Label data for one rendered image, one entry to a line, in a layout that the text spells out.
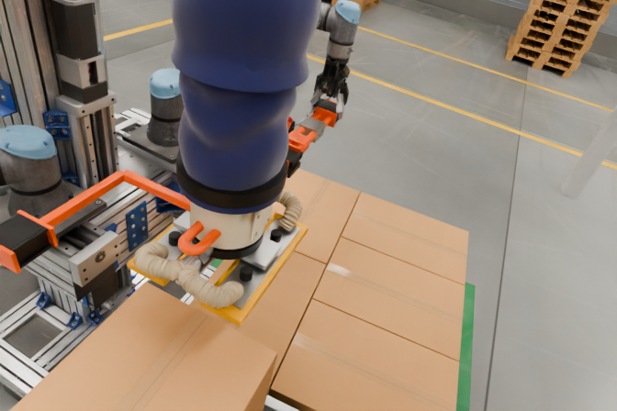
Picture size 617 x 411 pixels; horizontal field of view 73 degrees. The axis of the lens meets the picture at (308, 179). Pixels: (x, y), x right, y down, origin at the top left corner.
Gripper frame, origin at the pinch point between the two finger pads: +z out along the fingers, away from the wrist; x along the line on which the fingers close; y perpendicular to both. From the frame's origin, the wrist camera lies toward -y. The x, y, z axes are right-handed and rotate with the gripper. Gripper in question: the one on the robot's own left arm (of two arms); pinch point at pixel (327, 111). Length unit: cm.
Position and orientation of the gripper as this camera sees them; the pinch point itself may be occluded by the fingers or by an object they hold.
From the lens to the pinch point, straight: 142.7
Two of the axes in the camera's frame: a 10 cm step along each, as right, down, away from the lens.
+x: 8.9, 3.8, -2.5
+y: -4.2, 4.8, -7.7
